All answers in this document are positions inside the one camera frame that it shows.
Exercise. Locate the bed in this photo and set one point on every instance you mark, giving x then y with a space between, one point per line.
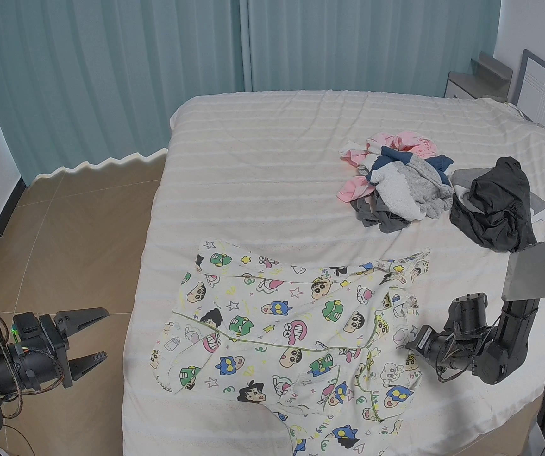
277 159

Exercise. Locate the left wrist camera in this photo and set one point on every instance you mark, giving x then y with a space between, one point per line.
25 327

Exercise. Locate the grey garment with white trim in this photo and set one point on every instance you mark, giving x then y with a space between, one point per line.
539 205

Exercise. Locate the blue-green curtain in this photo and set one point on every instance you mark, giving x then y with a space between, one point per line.
372 26
111 64

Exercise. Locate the white printed pyjama top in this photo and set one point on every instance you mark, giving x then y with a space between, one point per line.
277 330

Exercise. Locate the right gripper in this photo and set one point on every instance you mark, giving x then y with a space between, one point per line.
427 345

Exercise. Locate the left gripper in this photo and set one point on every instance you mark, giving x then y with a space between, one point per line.
40 368

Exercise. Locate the pile of clothes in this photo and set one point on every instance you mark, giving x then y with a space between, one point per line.
396 188

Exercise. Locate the black garment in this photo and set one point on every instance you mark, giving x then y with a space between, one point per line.
495 212

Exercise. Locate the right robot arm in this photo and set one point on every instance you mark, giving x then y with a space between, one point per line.
514 330

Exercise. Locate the grey bedside table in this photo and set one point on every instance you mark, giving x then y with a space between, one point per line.
479 79

